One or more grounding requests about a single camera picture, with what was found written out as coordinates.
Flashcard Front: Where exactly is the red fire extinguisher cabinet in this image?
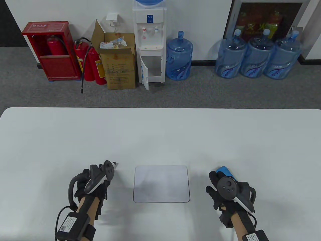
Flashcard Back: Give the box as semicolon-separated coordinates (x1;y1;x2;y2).
22;21;82;81

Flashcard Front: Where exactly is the black wrist sensor box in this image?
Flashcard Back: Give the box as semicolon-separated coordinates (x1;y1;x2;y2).
55;212;97;241
237;230;270;241

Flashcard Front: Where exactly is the black white left hand controller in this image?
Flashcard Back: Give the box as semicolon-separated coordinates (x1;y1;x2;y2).
68;160;116;204

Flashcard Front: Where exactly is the red fire extinguisher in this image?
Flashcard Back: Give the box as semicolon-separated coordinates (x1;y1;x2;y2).
89;46;107;85
74;38;94;94
47;35;67;55

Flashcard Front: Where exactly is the white water dispenser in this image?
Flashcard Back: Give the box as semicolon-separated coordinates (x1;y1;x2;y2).
132;5;167;91

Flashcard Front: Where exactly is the person's right hand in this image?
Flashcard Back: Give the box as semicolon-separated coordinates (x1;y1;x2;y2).
206;171;256;221

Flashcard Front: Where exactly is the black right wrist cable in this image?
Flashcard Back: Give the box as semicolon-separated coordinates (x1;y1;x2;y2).
247;213;257;229

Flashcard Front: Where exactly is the person's right forearm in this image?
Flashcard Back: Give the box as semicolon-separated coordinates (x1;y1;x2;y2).
229;212;247;241

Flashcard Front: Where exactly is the person's left forearm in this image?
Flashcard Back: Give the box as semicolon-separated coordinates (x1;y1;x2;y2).
76;196;99;226

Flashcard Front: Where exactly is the framed picture on wall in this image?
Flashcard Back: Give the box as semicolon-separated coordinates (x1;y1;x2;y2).
223;0;309;43

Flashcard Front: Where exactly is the white wall socket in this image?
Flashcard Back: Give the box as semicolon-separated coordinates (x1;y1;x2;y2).
106;13;119;27

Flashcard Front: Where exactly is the blue water jug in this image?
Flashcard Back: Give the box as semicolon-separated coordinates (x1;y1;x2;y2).
134;0;165;7
215;29;247;79
166;31;193;81
240;29;274;78
263;30;303;80

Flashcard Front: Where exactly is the crumpled plastic rubbish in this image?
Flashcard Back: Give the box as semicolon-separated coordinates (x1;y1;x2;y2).
100;37;127;49

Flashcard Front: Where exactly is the black right wrist sensor box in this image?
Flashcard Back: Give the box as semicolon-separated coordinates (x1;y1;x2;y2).
237;230;270;241

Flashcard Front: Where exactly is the open cardboard box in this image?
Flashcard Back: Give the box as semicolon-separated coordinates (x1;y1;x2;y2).
91;20;137;90

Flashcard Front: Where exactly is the blue whiteboard eraser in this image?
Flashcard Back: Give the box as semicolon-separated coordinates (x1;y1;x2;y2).
216;166;237;182

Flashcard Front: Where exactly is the black left wrist sensor box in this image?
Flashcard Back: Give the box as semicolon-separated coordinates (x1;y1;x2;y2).
55;212;97;241

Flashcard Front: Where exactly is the black white hand controller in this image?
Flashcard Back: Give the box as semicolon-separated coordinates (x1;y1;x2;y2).
217;176;257;214
68;160;116;204

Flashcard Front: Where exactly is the black white right hand controller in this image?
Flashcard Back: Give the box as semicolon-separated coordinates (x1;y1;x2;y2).
217;176;257;214

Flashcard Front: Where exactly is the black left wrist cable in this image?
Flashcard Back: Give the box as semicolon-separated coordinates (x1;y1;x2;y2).
55;206;75;234

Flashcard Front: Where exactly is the person's left hand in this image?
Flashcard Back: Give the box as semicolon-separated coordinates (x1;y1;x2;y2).
74;164;111;219

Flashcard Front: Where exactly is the small white whiteboard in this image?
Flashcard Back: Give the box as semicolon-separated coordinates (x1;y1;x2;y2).
133;165;190;203

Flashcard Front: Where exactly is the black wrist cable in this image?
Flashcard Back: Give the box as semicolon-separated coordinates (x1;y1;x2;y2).
247;213;257;229
55;206;75;234

